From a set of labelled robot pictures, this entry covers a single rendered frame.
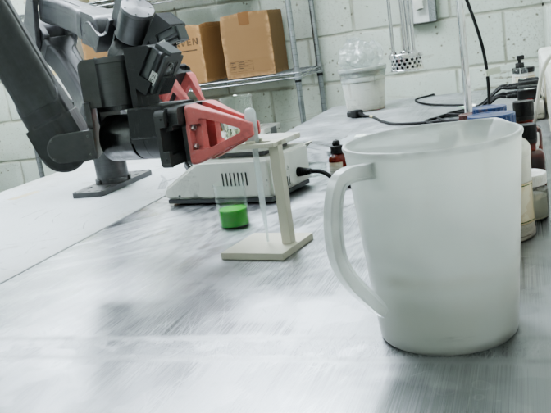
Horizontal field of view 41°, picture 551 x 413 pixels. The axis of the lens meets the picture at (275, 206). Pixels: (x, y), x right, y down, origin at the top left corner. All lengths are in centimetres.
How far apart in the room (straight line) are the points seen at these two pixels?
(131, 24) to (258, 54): 209
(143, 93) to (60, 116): 10
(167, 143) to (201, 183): 31
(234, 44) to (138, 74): 250
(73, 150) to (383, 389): 52
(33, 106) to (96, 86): 8
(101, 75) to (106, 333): 34
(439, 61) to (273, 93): 82
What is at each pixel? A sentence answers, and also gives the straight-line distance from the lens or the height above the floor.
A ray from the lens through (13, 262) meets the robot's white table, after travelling 102.
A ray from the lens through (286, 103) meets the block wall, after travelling 369.
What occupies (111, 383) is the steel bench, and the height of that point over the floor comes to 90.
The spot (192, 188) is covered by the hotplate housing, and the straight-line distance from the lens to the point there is 116.
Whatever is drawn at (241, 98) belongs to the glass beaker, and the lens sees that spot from 113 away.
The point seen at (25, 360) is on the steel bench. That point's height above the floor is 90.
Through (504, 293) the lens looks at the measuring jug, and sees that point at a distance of 54.
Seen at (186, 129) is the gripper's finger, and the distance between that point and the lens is 84.
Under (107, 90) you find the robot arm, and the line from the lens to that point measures 90.
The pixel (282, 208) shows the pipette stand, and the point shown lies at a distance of 82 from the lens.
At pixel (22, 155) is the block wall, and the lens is 447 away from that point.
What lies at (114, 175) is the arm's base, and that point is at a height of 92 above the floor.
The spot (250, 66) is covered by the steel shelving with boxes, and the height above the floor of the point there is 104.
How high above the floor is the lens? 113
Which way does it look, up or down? 13 degrees down
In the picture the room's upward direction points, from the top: 8 degrees counter-clockwise
